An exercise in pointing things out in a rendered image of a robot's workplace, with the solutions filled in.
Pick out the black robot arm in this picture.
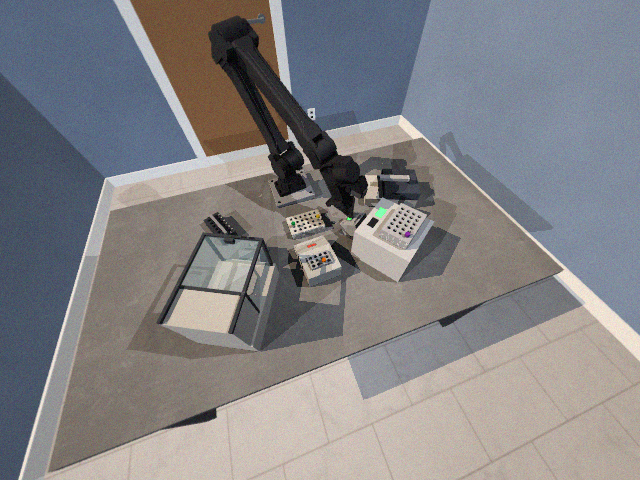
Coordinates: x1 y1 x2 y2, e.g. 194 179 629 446
208 16 368 200

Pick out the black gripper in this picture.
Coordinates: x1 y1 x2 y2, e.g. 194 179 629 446
326 182 355 219

